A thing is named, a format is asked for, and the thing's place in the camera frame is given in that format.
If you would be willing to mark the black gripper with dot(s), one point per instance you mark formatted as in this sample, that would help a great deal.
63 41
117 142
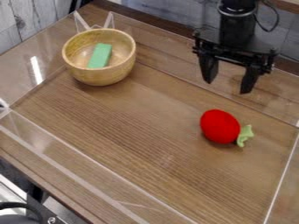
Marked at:
235 44

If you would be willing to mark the green rectangular stick block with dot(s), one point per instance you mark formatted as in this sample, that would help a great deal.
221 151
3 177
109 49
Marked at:
101 55

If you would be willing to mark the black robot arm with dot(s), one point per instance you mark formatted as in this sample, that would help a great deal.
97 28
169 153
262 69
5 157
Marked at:
238 3

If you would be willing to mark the light wooden bowl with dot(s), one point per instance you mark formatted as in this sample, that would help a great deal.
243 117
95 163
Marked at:
78 49

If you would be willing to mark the red plush strawberry toy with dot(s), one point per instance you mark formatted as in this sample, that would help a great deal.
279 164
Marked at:
222 129

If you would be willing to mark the clear acrylic tray wall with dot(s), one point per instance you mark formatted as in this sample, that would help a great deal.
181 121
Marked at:
119 152

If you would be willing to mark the black metal bracket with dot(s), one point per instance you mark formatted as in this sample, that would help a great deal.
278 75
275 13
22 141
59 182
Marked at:
49 216

